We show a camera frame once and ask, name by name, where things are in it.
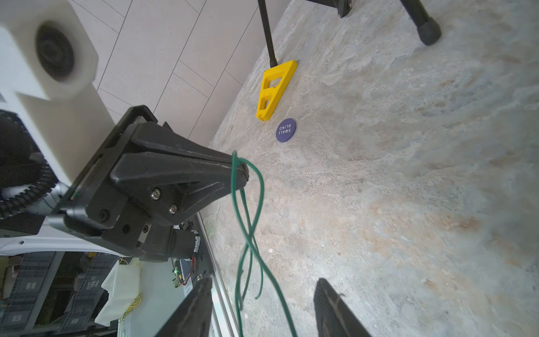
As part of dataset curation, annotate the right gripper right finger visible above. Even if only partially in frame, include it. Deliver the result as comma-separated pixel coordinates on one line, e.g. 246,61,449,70
314,278,371,337

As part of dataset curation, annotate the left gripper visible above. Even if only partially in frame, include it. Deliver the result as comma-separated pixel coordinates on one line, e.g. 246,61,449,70
47,105,249,258

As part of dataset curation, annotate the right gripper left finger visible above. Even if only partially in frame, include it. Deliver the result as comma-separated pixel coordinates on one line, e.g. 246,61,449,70
156,278,213,337

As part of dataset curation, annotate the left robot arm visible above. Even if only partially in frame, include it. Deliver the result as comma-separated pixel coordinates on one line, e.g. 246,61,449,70
1,105,249,262

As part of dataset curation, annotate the left green circuit board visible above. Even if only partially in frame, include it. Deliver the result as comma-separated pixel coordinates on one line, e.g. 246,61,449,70
172,257,196,288

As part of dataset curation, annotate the purple round token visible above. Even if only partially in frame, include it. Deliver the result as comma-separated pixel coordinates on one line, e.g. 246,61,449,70
275,118,297,143

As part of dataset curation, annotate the yellow triangular plastic block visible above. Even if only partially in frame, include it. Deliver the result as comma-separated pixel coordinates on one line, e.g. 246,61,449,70
256,60,298,122

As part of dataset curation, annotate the black perforated music stand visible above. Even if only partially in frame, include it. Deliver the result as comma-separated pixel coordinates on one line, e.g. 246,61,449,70
257,0,442,67

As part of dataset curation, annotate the aluminium mounting rail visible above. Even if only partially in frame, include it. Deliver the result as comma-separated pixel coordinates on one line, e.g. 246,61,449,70
196,213,239,337

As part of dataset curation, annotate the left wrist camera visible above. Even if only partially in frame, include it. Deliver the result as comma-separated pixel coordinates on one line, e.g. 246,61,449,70
1,1,115,185

